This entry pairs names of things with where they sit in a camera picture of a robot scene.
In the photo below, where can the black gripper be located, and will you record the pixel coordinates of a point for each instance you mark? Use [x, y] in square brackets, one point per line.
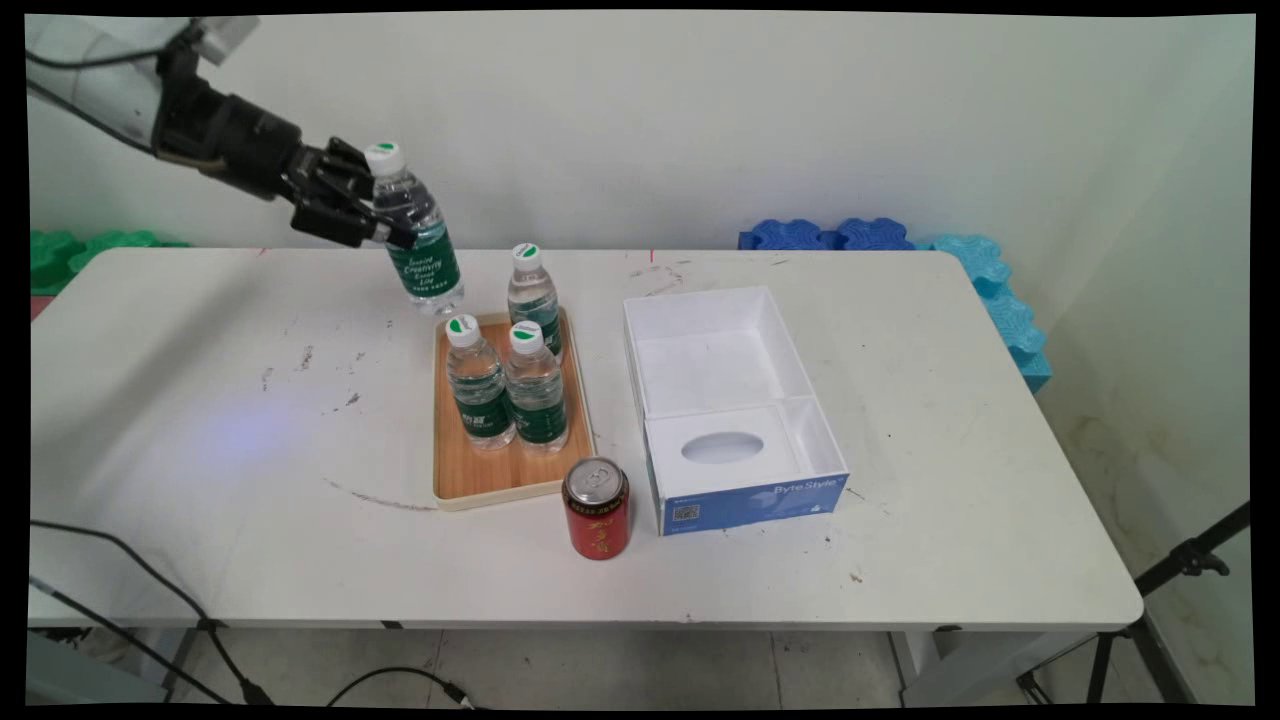
[230, 135]

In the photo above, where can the water bottle with green label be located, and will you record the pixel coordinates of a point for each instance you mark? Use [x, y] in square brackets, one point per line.
[478, 385]
[533, 295]
[425, 255]
[537, 390]

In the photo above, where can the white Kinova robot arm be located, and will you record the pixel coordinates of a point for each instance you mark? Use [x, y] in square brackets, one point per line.
[90, 75]

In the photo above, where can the green foam mat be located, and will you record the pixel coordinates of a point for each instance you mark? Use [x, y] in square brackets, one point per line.
[75, 258]

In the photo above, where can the wooden tray with cream rim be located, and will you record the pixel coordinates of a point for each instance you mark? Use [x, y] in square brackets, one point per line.
[460, 465]

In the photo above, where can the red drink can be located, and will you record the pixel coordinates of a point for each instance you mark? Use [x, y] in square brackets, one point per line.
[597, 512]

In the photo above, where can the white and blue cardboard box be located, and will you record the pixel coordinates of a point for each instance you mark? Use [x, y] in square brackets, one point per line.
[735, 440]

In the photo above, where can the dark blue foam mat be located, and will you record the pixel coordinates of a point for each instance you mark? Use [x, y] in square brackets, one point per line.
[830, 234]

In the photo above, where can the grey table leg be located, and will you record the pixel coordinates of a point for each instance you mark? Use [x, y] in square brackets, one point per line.
[180, 665]

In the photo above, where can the light blue foam mat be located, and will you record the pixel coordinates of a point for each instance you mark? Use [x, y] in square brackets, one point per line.
[1005, 305]

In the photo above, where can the white table leg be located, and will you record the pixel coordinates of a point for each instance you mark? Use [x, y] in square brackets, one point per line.
[960, 665]

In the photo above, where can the black tripod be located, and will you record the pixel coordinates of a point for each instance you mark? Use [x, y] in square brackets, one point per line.
[1160, 590]

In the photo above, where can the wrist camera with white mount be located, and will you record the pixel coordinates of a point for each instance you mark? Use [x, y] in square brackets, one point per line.
[225, 38]

